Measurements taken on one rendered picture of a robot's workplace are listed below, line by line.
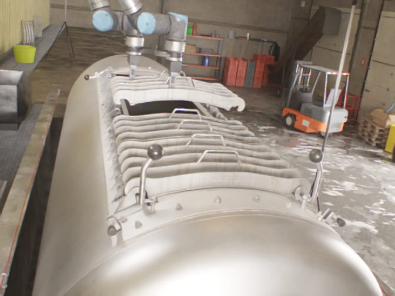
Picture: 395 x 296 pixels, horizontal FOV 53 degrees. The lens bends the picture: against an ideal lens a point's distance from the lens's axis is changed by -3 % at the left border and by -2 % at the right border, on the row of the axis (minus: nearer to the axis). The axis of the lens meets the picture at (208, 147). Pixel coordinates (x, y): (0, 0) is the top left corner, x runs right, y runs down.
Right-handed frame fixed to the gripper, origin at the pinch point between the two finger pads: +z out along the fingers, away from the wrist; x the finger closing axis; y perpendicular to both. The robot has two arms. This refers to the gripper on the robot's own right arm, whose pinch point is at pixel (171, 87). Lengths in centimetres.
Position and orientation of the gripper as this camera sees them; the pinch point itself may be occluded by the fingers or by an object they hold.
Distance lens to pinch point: 194.9
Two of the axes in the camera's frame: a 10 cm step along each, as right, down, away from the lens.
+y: 9.6, 0.3, 2.9
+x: -2.7, -3.4, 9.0
